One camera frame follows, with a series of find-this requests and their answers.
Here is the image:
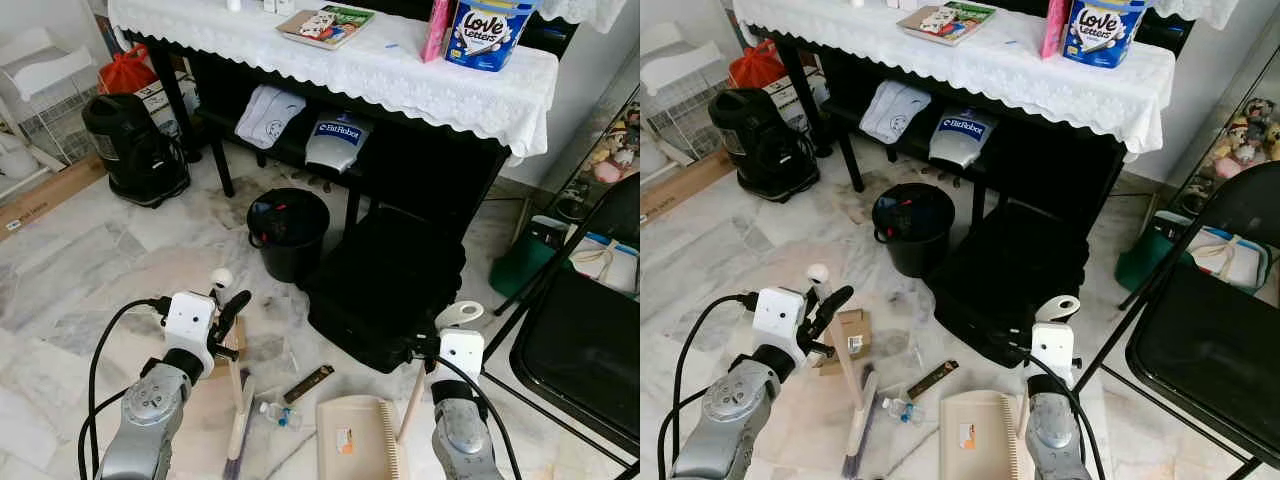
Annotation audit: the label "black plastic bucket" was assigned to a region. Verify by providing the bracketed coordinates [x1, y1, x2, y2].
[871, 182, 957, 280]
[246, 187, 332, 284]

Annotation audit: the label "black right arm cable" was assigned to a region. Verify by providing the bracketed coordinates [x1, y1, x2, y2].
[1010, 345, 1109, 480]
[408, 345, 523, 480]

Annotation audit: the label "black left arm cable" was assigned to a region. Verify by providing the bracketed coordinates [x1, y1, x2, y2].
[655, 292, 757, 480]
[78, 297, 169, 480]

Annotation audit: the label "white bag with blue label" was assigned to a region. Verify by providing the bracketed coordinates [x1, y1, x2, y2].
[304, 111, 374, 174]
[928, 107, 999, 169]

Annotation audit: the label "plain white bag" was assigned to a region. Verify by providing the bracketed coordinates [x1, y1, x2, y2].
[234, 84, 307, 151]
[859, 79, 933, 146]

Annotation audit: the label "black folding chair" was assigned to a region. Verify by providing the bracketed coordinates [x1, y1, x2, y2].
[484, 172, 641, 471]
[1075, 160, 1280, 480]

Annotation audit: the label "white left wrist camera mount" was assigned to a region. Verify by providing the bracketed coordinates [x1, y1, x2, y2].
[163, 291, 218, 353]
[751, 287, 810, 350]

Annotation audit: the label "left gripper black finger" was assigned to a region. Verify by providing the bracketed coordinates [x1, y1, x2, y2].
[806, 284, 857, 341]
[212, 289, 254, 343]

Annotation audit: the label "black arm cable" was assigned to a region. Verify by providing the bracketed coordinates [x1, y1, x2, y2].
[655, 292, 757, 480]
[78, 297, 169, 480]
[1010, 345, 1109, 480]
[408, 345, 523, 480]

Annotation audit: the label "black table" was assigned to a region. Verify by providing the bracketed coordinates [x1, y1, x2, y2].
[750, 30, 1129, 236]
[125, 30, 513, 241]

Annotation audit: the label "dark snack wrapper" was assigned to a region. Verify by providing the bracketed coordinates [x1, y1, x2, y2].
[282, 364, 337, 405]
[905, 359, 959, 402]

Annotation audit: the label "blue Love Letters tin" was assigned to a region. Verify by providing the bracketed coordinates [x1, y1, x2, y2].
[1062, 0, 1148, 69]
[444, 0, 541, 73]

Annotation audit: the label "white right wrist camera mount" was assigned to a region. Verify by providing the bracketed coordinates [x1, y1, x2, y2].
[437, 329, 487, 376]
[1029, 321, 1077, 376]

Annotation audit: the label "beige long handled dustpan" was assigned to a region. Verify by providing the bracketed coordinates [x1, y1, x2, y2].
[315, 299, 488, 480]
[938, 294, 1082, 480]

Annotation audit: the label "colourful book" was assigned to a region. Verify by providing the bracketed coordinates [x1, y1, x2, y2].
[897, 2, 997, 47]
[276, 5, 376, 51]

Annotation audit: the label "black suitcase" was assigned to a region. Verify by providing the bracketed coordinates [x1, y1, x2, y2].
[303, 204, 468, 375]
[922, 198, 1091, 369]

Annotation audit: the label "plush toys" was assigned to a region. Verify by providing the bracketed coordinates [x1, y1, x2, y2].
[1205, 95, 1280, 181]
[588, 100, 641, 187]

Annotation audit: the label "green bag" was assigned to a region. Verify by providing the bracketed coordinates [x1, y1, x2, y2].
[488, 214, 573, 299]
[1115, 208, 1196, 294]

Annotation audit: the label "flat long cardboard box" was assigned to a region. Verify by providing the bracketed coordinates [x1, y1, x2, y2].
[0, 153, 109, 242]
[640, 148, 739, 226]

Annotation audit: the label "red plastic bag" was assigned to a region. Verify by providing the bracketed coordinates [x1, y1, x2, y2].
[727, 38, 791, 91]
[97, 42, 159, 96]

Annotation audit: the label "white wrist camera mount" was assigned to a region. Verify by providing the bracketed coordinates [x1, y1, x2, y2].
[163, 291, 218, 353]
[751, 287, 810, 350]
[437, 329, 487, 376]
[1029, 321, 1077, 376]

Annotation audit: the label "pink box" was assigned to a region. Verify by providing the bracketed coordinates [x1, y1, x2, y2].
[420, 0, 456, 64]
[1040, 0, 1074, 60]

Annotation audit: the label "wooden handled broom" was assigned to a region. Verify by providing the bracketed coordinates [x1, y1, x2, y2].
[211, 267, 259, 480]
[807, 262, 881, 480]

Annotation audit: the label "black round appliance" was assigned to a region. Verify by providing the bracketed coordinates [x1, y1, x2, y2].
[81, 92, 192, 209]
[708, 87, 821, 204]

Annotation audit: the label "small brown cardboard box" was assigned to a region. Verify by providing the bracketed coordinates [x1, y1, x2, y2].
[818, 308, 873, 378]
[205, 318, 251, 379]

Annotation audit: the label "white wire rack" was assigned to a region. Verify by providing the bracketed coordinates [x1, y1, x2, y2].
[0, 27, 101, 171]
[640, 22, 731, 171]

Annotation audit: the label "white container with blue trim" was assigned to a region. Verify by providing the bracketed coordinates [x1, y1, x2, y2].
[1185, 225, 1271, 294]
[568, 230, 641, 297]

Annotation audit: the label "white lace tablecloth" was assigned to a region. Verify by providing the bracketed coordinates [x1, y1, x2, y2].
[732, 0, 1177, 156]
[108, 0, 561, 166]

